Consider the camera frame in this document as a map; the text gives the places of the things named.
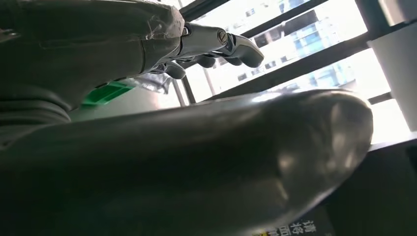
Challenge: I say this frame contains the white square pillar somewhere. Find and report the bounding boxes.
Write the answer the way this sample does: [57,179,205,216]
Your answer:
[368,0,417,131]

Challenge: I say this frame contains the green plastic crate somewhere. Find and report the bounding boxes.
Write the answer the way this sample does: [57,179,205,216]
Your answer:
[81,81,135,108]

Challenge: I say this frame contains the dark window frame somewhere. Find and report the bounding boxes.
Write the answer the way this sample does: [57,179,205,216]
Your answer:
[173,0,417,105]

